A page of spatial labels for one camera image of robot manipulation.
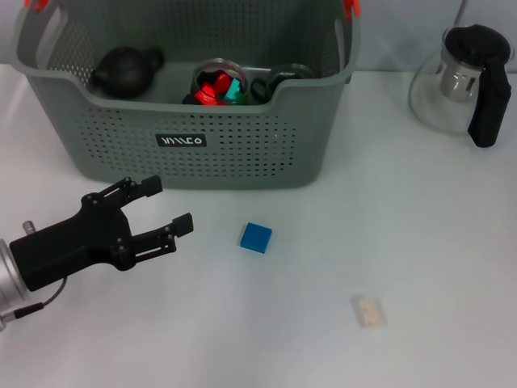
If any black clay teapot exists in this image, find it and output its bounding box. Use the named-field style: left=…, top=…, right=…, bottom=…
left=88, top=45, right=166, bottom=99

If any cyan square brick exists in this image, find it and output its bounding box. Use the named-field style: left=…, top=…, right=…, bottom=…
left=225, top=78, right=243, bottom=102

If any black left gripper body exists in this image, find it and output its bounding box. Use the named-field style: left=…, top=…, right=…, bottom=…
left=7, top=192, right=136, bottom=293

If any large red slope brick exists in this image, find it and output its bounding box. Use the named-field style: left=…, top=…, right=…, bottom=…
left=193, top=80, right=217, bottom=107

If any grey perforated storage bin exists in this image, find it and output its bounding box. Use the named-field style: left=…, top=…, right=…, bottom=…
left=11, top=0, right=363, bottom=191

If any glass pitcher black handle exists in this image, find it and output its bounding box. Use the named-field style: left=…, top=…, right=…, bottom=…
left=407, top=23, right=516, bottom=149

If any blue square brick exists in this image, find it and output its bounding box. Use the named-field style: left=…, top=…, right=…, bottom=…
left=239, top=221, right=273, bottom=255

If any beige studded brick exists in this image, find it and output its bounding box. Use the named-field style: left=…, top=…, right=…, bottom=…
left=350, top=295, right=387, bottom=329

